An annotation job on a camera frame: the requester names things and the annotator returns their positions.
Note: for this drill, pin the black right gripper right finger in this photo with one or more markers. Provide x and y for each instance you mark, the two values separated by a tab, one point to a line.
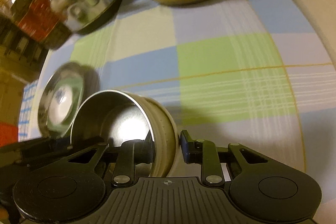
207	155

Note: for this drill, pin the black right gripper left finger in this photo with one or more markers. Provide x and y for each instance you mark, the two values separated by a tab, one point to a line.
126	157

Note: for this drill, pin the small steel bowl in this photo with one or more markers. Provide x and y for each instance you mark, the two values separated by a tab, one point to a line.
115	117

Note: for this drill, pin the small patterned white saucer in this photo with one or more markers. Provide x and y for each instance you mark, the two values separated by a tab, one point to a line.
61	104

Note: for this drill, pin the large shallow steel bowl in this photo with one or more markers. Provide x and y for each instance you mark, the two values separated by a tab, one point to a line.
72	74

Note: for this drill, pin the blue white checkered cloth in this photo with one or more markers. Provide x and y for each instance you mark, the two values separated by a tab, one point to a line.
25	110

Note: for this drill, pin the plaid pastel tablecloth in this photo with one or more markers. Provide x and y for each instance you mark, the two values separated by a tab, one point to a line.
250	71

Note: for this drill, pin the black shelf rack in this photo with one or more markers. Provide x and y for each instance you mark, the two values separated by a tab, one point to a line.
20	48

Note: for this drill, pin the dark oil bottle red label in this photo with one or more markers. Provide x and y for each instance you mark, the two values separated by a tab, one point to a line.
36	19

